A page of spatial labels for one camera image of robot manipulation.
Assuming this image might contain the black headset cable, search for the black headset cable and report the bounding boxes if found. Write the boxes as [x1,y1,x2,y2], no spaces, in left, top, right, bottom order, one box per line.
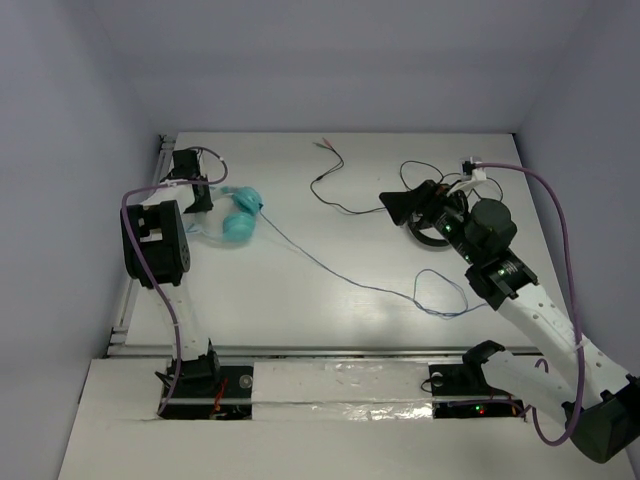
[309,139,504,217]

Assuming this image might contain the teal cat-ear headphones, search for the teal cat-ear headphones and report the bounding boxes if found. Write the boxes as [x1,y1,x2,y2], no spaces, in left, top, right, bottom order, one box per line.
[185,186,263,245]

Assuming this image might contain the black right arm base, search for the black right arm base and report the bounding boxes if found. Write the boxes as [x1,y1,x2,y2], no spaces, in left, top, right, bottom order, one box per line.
[420,340,528,419]

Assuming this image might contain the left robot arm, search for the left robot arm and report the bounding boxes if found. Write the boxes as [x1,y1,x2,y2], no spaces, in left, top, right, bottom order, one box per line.
[120,147,222,399]

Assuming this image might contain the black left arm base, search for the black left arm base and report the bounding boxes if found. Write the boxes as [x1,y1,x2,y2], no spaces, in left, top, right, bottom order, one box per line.
[160,365,254,420]

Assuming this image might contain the blue headphone cable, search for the blue headphone cable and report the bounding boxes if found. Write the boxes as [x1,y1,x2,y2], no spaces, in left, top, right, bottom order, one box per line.
[257,209,489,319]

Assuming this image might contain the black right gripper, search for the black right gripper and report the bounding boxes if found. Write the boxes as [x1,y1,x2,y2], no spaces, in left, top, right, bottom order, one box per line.
[380,179,481,265]

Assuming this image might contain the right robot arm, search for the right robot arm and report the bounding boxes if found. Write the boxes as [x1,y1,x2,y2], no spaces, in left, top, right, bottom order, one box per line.
[379,180,639,464]

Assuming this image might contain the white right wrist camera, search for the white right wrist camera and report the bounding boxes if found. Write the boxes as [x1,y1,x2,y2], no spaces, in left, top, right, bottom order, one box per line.
[447,156,487,197]

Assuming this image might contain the black headset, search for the black headset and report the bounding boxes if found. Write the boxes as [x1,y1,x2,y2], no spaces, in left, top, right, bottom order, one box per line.
[408,222,449,248]

